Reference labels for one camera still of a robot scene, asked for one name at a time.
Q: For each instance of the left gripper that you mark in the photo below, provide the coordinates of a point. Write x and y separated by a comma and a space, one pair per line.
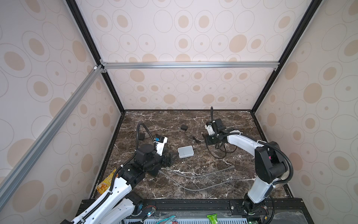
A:
169, 162

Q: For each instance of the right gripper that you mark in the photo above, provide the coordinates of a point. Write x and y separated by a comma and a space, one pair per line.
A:
209, 142

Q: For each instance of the white router box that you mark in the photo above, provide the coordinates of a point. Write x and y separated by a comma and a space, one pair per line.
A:
185, 152

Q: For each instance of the black network switch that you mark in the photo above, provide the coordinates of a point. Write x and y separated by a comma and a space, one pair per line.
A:
153, 171

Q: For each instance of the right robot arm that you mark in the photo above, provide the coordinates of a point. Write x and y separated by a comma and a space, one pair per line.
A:
272, 165

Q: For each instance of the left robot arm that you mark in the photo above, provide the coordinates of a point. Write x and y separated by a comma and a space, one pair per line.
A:
118, 201

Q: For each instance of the teal patterned item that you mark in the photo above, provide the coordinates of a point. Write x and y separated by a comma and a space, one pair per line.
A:
168, 220

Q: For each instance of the yellow snack bag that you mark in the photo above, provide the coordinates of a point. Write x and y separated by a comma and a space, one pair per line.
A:
106, 183

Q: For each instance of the green tube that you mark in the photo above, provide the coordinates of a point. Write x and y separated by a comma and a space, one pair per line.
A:
213, 219

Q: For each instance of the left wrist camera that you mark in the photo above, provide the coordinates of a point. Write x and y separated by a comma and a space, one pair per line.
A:
159, 142

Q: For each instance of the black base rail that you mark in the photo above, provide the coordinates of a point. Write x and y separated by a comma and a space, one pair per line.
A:
232, 206

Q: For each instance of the horizontal aluminium rail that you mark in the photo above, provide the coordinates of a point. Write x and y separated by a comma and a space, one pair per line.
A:
191, 65

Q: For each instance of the diagonal aluminium rail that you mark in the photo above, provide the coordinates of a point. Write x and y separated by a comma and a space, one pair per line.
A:
26, 163

